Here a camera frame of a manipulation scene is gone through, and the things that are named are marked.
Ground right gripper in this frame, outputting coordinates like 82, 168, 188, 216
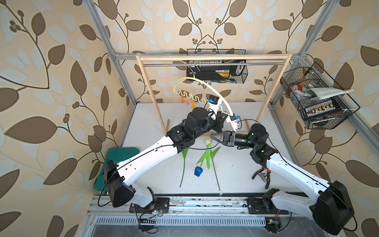
211, 130, 258, 150

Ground white tulip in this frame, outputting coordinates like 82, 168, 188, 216
204, 138, 221, 191
179, 148, 189, 188

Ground yellow clip hanger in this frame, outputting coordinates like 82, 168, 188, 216
173, 76, 236, 119

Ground blue tulip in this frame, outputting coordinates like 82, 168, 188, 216
194, 139, 213, 177

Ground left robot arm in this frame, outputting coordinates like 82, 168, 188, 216
104, 107, 228, 207

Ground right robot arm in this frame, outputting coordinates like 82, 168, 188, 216
211, 123, 355, 235

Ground wooden clothes rack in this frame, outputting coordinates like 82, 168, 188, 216
136, 53, 293, 133

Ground black box in basket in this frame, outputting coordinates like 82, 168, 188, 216
187, 66, 231, 82

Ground green tool case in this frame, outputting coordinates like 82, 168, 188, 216
94, 147, 140, 191

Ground white paper in basket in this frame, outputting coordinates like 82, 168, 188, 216
306, 87, 354, 100

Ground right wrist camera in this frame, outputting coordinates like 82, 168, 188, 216
226, 114, 238, 132

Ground back wire basket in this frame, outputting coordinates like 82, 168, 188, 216
187, 59, 248, 84

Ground wire basket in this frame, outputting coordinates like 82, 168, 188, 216
280, 62, 360, 129
187, 59, 248, 84

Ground orange handled pliers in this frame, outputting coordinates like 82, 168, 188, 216
252, 167, 271, 190

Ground right wire basket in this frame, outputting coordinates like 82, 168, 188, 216
280, 62, 360, 129

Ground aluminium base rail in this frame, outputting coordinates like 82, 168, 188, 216
87, 195, 289, 218

